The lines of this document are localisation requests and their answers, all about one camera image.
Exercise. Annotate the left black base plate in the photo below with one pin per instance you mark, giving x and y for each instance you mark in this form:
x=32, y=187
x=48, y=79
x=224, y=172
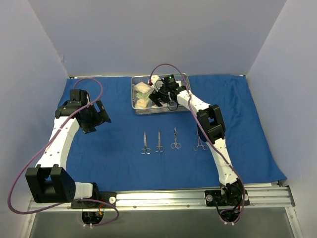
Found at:
x=108, y=197

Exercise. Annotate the cream gauze pack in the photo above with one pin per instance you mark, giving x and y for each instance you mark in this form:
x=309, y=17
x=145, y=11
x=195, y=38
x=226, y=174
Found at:
x=142, y=88

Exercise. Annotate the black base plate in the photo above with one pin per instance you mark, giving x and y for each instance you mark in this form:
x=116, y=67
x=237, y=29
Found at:
x=223, y=197
x=108, y=197

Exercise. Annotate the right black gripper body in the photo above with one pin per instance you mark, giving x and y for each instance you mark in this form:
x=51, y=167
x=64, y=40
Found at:
x=158, y=93

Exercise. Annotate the straight steel scissors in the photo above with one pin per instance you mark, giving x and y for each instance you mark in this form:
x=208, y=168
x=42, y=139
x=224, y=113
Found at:
x=159, y=147

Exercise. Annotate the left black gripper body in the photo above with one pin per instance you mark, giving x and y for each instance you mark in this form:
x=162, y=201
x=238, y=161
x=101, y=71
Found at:
x=96, y=117

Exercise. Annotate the steel hemostat clamp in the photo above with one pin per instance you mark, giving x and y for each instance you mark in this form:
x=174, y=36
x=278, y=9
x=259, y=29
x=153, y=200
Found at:
x=199, y=143

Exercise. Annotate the green paper packet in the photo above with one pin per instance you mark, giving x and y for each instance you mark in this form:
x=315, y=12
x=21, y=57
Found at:
x=140, y=95

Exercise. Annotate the blue surgical drape cloth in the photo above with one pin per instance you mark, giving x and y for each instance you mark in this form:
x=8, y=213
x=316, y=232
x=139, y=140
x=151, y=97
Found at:
x=111, y=156

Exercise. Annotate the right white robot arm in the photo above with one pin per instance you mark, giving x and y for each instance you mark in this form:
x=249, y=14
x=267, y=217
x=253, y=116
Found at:
x=210, y=126

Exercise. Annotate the steel mesh instrument tray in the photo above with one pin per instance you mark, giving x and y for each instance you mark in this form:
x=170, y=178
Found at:
x=152, y=107

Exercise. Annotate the steel surgical scissors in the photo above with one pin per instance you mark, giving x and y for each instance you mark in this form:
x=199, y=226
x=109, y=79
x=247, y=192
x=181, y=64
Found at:
x=175, y=144

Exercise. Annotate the peach gauze pack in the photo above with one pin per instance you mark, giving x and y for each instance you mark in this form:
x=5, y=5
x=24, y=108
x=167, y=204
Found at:
x=142, y=103

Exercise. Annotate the aluminium front rail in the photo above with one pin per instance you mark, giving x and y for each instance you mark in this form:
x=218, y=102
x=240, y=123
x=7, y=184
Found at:
x=184, y=199

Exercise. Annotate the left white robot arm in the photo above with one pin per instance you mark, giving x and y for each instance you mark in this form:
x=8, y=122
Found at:
x=49, y=181

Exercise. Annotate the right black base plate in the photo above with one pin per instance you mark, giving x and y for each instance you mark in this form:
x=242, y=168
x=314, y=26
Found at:
x=223, y=197

